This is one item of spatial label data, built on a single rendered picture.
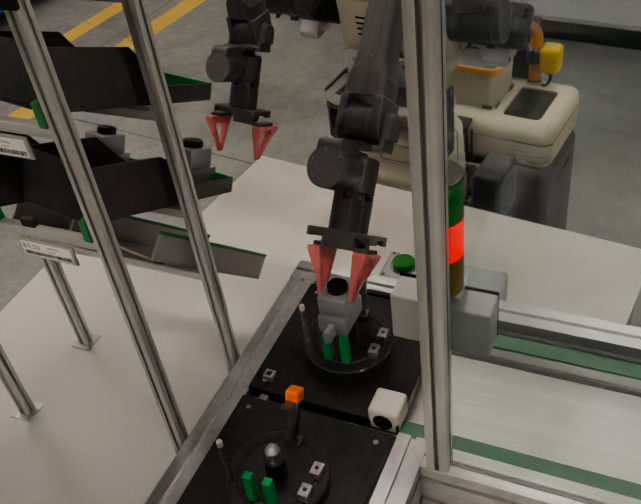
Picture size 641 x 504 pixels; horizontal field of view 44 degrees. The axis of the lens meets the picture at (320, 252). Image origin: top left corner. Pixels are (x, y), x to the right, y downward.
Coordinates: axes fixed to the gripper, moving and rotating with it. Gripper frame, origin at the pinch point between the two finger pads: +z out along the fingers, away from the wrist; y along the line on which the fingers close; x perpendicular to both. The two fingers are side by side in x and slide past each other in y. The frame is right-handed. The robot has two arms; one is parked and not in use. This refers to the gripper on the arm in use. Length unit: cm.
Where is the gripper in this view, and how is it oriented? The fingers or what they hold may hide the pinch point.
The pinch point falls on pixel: (337, 294)
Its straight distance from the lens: 114.3
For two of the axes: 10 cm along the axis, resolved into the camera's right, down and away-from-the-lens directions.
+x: 3.9, 0.2, 9.2
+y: 9.1, 1.7, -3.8
